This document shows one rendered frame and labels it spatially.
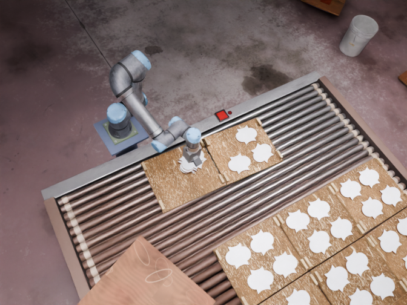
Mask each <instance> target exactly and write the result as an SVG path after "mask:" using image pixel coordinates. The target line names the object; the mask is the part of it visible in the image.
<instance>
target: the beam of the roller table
mask: <svg viewBox="0 0 407 305"><path fill-rule="evenodd" d="M320 77H321V76H320V75H319V73H318V72H317V71H313V72H312V73H309V74H307V75H305V76H302V77H300V78H298V79H296V80H293V81H291V82H288V83H287V84H284V85H282V86H279V87H277V88H275V89H273V90H270V91H268V92H266V93H263V94H261V95H259V96H256V97H254V98H252V99H250V100H247V101H245V102H242V103H240V104H238V105H236V106H234V107H231V108H229V109H227V110H225V111H226V112H227V114H228V111H231V112H232V114H231V115H229V114H228V115H229V117H230V118H229V119H227V120H224V121H223V122H219V121H218V119H217V117H216V116H215V115H213V116H211V117H208V118H206V119H204V120H201V121H199V122H197V123H194V124H192V125H190V127H192V128H197V129H199V130H200V132H201V135H202V134H204V133H207V132H209V131H211V130H213V129H215V128H218V127H220V126H222V125H224V124H226V123H228V122H231V121H233V120H235V119H238V118H240V117H242V116H244V115H246V114H249V113H251V112H253V111H255V110H258V109H259V108H262V107H264V106H266V105H269V104H271V103H273V102H275V101H277V100H280V99H282V98H284V97H287V96H289V95H290V94H293V93H295V92H297V91H300V90H302V89H304V88H306V87H308V86H310V85H312V84H315V83H316V82H317V80H318V79H319V78H320ZM184 142H186V140H184V139H183V138H181V136H180V137H179V138H178V139H176V140H175V141H174V142H173V143H172V144H171V145H170V146H169V147H168V148H167V149H165V150H164V151H166V150H169V149H171V148H173V147H175V146H178V145H180V144H182V143H184ZM164 151H162V152H164ZM160 153H161V152H157V151H156V150H155V149H154V148H153V147H152V145H151V143H149V144H146V145H144V146H142V147H140V148H137V149H135V150H132V151H130V152H128V153H126V154H123V155H121V156H119V157H117V158H115V159H112V160H109V161H107V162H105V163H103V164H101V165H98V166H96V167H94V168H92V169H89V170H87V171H84V172H82V173H80V174H78V175H75V176H73V177H70V178H69V179H66V180H64V181H62V182H59V183H57V184H55V185H53V186H50V187H48V188H45V189H43V190H41V193H42V196H43V198H44V200H47V199H49V198H51V197H54V198H55V199H56V200H58V199H60V198H61V197H63V196H65V195H69V194H71V193H73V192H75V191H78V190H80V189H82V188H84V187H86V186H89V185H91V184H93V183H96V182H98V181H100V180H102V179H104V178H107V177H109V176H111V175H113V174H115V173H117V172H120V171H122V170H124V169H127V168H129V167H131V166H133V165H135V164H138V163H140V162H142V161H144V160H147V159H149V158H151V157H153V156H156V155H158V154H160Z"/></svg>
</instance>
